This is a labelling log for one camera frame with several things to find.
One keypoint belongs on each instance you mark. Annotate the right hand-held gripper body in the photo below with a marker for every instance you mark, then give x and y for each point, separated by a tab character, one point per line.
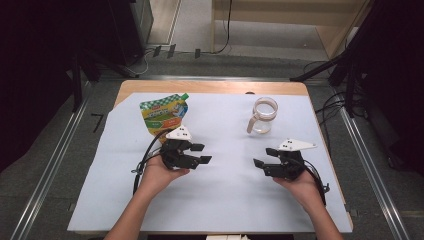
288	166

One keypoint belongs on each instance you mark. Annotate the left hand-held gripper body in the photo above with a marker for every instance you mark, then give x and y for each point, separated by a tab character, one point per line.
176	156

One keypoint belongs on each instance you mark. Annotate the clear jar with beige rim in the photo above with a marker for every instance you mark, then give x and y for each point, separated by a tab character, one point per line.
265	116

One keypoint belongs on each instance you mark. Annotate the yellow green spout pouch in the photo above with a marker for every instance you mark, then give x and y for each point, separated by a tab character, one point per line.
163	113

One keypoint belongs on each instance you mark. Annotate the person's left hand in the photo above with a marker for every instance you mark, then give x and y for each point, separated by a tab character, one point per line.
156	178

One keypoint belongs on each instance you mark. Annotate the person's right hand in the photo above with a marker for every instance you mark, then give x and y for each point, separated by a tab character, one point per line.
305	191

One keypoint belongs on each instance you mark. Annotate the white table mat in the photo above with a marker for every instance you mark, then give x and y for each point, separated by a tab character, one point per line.
216	200

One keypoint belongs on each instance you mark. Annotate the wooden table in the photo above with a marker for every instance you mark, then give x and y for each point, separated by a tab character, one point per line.
216	86

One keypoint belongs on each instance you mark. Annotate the black slanted stand leg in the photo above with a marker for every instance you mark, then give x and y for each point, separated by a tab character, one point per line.
326	65

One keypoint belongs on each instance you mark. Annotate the black cabinet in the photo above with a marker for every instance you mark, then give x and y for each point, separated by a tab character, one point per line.
126	30

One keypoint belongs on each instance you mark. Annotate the light wooden shelf unit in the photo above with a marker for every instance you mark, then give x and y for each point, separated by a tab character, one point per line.
336	30

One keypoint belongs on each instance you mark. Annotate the metal cross rail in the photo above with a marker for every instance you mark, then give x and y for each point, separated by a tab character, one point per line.
216	78

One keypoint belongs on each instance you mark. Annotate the metal floor rail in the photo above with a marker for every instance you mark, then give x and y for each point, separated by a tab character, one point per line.
370	170
50	170

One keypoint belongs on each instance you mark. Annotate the black upright stand post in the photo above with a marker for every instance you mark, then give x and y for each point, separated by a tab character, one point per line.
77	86

